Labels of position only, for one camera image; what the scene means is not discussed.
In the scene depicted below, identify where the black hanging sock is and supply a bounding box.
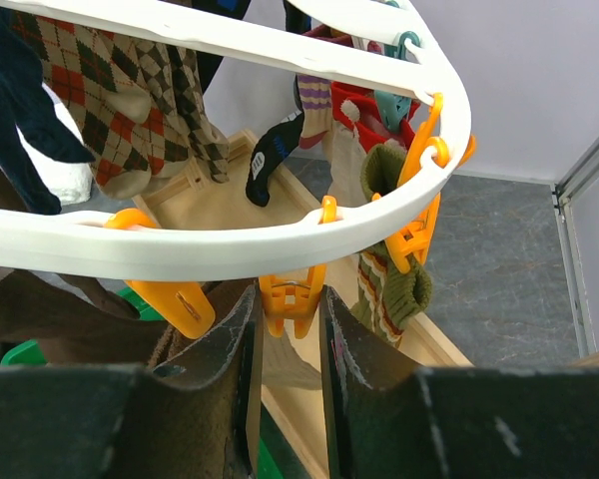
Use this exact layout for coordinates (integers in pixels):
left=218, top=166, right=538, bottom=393
left=244, top=0, right=312, bottom=208

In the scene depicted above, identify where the argyle brown orange sock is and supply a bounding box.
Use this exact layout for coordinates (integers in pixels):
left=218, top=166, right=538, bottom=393
left=12, top=12, right=229, bottom=200

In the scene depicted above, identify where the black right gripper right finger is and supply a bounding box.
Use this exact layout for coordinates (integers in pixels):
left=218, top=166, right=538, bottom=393
left=319, top=287, right=599, bottom=478

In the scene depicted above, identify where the olive striped hanging sock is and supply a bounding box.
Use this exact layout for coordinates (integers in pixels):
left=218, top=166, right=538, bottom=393
left=351, top=145, right=432, bottom=347

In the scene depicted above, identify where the wooden rack frame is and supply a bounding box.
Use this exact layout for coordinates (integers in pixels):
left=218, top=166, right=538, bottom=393
left=132, top=129, right=599, bottom=479

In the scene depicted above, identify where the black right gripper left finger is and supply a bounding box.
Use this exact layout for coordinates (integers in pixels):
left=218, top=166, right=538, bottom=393
left=0, top=286, right=263, bottom=478

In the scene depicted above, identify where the beige red hanging sock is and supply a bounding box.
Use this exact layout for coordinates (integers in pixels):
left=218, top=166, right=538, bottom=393
left=322, top=82, right=419, bottom=208

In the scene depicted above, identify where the white oval sock hanger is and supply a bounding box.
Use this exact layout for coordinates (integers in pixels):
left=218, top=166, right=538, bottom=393
left=0, top=1, right=467, bottom=281

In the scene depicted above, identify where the orange clothes peg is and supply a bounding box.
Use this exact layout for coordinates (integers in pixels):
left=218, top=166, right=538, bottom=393
left=257, top=195, right=339, bottom=339
left=372, top=93, right=476, bottom=273
left=104, top=208, right=216, bottom=339

